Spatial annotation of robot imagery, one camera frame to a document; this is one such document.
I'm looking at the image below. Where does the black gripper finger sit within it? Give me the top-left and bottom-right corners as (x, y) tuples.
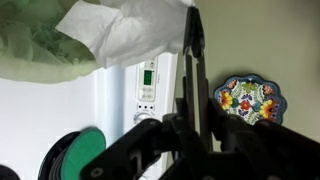
(194, 10), (213, 150)
(183, 7), (196, 129)

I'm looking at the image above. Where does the white tissue paper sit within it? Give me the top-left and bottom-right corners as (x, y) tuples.
(56, 0), (195, 68)

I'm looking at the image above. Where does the green trash bag liner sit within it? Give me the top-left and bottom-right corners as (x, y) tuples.
(0, 0), (100, 84)

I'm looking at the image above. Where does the white electric stove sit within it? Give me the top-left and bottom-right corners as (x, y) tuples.
(0, 53), (178, 180)

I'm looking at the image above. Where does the green round pad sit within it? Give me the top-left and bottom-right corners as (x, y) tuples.
(61, 127), (106, 180)

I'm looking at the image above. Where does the black coil burner front right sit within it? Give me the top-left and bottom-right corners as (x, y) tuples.
(0, 165), (20, 180)

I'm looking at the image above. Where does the colourful floral wall plate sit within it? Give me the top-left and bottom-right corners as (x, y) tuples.
(213, 74), (287, 125)

